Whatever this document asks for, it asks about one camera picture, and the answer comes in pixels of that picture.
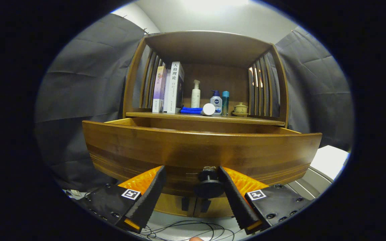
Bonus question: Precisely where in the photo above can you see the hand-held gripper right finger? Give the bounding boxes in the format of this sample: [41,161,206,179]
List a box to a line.
[217,166,314,235]

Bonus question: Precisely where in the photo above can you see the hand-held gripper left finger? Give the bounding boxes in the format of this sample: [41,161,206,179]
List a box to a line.
[79,165,167,234]

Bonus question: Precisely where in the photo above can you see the black round drawer knob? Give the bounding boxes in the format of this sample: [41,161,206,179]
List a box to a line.
[194,166,225,198]

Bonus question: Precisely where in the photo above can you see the brown wooden drawer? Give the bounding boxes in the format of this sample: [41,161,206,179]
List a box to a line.
[82,117,323,198]

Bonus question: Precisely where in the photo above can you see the white green squeeze tube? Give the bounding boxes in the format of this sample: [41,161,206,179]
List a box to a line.
[201,103,216,116]

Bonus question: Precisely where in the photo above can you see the wooden cabinet door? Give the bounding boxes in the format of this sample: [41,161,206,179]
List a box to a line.
[153,192,197,217]
[193,197,239,219]

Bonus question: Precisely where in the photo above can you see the wooden countertop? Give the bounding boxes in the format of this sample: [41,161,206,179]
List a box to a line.
[125,109,285,127]

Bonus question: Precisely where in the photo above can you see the brown wooden cabinet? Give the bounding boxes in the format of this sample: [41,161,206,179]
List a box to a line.
[123,31,289,219]

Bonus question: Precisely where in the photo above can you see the grey ribbed plastic object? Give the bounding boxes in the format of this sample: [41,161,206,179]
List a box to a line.
[286,167,334,200]

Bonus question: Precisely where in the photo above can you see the beige lidded teacup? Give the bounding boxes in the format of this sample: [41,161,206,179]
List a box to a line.
[232,102,249,117]

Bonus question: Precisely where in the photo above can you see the slim teal bottle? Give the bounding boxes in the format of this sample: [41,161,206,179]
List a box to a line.
[222,91,230,116]

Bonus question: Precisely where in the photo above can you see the white flat surface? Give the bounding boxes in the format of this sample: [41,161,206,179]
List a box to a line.
[310,145,350,181]

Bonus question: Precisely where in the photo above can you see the white bottle with blue cap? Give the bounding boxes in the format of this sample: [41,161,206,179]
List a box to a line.
[210,90,222,115]

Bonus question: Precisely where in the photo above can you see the white pump bottle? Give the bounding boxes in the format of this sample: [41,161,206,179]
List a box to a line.
[191,80,201,108]

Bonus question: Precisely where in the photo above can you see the purple white book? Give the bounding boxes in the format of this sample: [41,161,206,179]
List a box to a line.
[152,66,167,113]

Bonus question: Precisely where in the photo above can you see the thick white book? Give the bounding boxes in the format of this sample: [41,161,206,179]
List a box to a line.
[166,61,185,114]

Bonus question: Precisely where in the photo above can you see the black backdrop cloth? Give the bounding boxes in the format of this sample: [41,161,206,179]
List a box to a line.
[34,13,354,193]

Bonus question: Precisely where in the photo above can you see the black floor cables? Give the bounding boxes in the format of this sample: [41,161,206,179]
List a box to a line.
[139,219,240,241]

